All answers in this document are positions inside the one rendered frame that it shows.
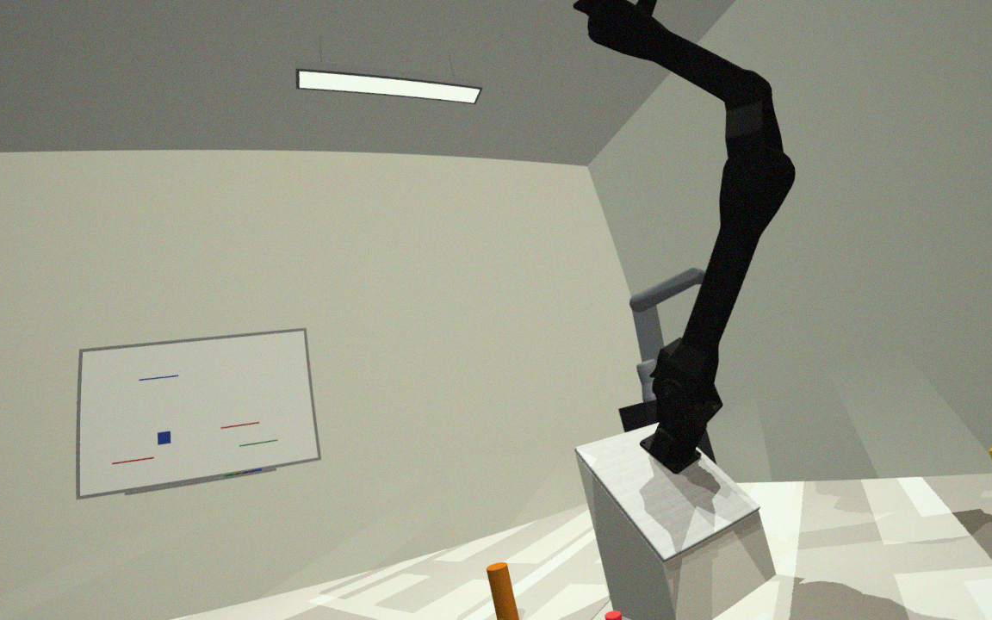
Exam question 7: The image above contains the orange cylinder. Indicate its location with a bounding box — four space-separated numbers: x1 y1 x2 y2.
487 562 519 620

